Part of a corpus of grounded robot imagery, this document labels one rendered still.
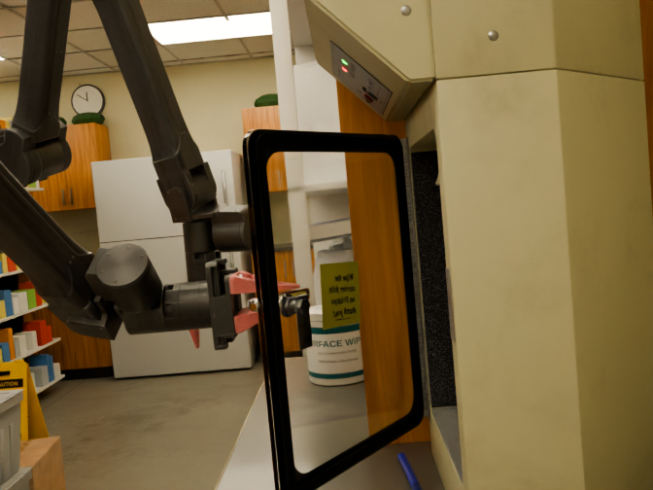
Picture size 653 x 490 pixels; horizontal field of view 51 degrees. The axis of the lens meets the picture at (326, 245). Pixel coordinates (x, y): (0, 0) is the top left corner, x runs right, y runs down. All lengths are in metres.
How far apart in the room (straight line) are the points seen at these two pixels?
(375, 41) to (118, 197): 5.22
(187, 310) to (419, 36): 0.40
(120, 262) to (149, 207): 4.96
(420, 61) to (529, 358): 0.29
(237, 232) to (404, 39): 0.49
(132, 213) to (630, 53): 5.18
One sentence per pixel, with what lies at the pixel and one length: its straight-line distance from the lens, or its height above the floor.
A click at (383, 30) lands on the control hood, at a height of 1.46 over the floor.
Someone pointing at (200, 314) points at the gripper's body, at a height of 1.19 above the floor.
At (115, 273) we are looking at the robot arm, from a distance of 0.77.
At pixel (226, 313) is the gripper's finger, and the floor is 1.19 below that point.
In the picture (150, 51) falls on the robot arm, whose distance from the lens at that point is 1.09.
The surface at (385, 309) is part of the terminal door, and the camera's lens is 0.90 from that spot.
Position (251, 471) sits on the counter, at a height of 0.94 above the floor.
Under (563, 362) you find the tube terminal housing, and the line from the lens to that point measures 0.69.
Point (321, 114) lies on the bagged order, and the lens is 2.07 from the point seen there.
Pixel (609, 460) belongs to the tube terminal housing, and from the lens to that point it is 0.77.
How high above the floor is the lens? 1.31
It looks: 4 degrees down
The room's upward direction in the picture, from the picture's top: 5 degrees counter-clockwise
